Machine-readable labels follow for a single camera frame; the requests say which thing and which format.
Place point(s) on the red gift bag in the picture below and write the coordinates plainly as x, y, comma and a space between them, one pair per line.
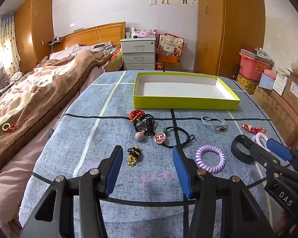
170, 42

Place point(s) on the lime green cardboard box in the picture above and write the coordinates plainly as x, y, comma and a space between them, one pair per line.
188, 103

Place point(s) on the yellow patterned tin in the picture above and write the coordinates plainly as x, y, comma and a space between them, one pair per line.
245, 84

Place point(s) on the wooden headboard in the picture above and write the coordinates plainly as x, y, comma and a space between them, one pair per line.
94, 33

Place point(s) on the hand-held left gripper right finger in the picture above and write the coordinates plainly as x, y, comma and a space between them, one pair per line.
181, 173

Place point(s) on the red cola can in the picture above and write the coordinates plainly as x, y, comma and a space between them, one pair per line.
159, 67

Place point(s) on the floral curtain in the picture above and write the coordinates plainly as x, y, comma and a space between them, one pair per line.
8, 42

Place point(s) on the labelled cardboard box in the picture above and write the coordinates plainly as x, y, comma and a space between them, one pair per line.
296, 89

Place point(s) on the pink cosmetic boxes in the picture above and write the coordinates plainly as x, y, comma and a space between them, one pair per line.
144, 32

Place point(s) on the striped flat box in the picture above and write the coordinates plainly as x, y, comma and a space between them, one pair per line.
255, 55

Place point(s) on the brown plush bear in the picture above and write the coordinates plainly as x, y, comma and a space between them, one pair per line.
1, 75

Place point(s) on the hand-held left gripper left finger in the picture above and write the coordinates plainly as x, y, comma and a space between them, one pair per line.
114, 171

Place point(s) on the grey drawer nightstand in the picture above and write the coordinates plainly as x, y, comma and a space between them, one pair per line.
139, 58

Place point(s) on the orange box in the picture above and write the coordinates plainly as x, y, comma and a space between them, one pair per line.
168, 59

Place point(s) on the narrow wooden wardrobe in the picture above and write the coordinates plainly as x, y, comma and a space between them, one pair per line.
37, 29

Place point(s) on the wide wooden wardrobe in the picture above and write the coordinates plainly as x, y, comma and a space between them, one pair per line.
228, 29

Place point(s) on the pale container pink lid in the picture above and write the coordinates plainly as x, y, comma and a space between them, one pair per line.
267, 79

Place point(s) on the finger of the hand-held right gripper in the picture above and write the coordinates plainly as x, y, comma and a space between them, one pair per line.
260, 157
280, 151

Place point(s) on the pink bed sheet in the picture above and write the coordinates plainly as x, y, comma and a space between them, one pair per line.
15, 173

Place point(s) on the bed with brown blanket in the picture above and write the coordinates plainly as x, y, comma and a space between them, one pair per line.
52, 91

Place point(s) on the small brown cardboard box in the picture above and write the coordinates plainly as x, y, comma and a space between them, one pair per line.
173, 66

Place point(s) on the large cardboard box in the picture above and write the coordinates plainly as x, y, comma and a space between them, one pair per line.
275, 109

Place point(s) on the pink plastic bucket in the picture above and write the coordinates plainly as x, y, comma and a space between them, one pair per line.
250, 65

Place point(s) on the red knot charm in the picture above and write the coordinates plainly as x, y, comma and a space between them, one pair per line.
134, 115

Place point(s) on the gold and black charm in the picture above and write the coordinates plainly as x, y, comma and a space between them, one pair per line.
134, 153

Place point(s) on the red and gold charm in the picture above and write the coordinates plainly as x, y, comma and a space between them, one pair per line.
249, 128

